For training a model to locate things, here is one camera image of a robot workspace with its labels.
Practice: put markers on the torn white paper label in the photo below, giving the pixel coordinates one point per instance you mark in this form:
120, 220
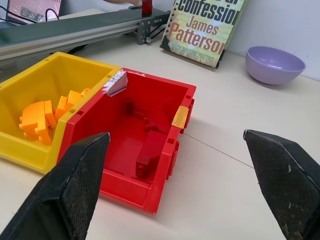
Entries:
116, 83

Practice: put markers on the orange square building block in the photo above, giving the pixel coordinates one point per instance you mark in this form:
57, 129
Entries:
71, 100

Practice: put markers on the orange curved building block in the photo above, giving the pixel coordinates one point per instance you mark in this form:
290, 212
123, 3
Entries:
37, 122

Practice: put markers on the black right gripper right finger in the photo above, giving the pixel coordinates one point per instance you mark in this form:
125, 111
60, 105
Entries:
282, 170

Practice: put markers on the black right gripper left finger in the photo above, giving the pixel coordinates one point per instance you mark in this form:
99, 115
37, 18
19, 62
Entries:
75, 190

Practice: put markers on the person's bare hand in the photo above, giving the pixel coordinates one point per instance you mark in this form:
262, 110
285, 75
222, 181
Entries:
122, 1

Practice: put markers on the grey conveyor belt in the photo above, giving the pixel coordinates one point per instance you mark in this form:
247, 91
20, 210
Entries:
75, 27

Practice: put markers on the James Patterson paperback book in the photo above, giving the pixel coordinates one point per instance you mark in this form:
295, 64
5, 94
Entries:
200, 27

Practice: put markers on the large red building block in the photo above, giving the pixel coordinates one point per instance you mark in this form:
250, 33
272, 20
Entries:
149, 155

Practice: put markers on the yellow plastic storage bin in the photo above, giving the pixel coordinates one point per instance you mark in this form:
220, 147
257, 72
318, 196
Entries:
37, 105

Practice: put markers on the red plastic storage bin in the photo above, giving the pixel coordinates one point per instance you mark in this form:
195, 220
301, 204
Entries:
140, 140

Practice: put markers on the yellow tape piece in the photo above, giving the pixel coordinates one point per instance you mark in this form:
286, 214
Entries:
180, 117

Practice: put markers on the dark red rectangular block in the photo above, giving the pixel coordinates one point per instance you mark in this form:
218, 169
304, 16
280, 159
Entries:
147, 7

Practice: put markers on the lavender plastic bowl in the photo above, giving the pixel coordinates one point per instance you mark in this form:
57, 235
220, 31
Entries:
273, 65

